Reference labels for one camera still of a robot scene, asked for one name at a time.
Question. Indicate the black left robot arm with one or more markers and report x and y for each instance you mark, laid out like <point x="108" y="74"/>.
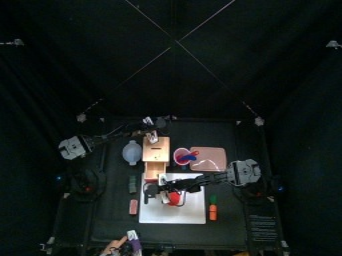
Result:
<point x="75" y="146"/>

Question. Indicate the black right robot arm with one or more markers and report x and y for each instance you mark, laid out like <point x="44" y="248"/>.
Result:
<point x="242" y="171"/>

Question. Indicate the wooden drawer box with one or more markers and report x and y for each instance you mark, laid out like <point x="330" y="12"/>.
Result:
<point x="156" y="149"/>

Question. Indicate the red play dough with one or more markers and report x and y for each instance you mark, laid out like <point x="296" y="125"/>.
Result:
<point x="173" y="199"/>

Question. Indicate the wooden drawer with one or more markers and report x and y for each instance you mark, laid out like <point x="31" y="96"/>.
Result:
<point x="155" y="170"/>

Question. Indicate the person's hand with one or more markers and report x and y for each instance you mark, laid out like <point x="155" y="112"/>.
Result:
<point x="115" y="246"/>

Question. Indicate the pink toy block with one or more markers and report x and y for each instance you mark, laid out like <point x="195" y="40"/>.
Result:
<point x="132" y="207"/>

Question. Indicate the green toy block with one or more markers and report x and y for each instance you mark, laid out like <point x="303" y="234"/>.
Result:
<point x="132" y="184"/>

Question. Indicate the pink cup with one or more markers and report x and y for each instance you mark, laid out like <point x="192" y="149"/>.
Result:
<point x="181" y="160"/>

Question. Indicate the white cutting board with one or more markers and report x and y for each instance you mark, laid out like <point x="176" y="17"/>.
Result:
<point x="187" y="210"/>

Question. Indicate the blue toy utensil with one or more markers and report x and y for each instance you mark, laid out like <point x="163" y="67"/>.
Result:
<point x="189" y="156"/>

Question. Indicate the pink plastic tray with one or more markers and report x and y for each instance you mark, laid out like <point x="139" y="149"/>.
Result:
<point x="208" y="159"/>

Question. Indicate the orange toy carrot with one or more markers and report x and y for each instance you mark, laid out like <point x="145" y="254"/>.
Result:
<point x="212" y="208"/>

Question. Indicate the purple object with white tag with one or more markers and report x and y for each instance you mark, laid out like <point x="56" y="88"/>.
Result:
<point x="133" y="244"/>

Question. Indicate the metal frame corner bracket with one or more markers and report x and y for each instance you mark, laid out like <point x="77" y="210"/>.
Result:
<point x="259" y="121"/>
<point x="332" y="44"/>
<point x="80" y="117"/>

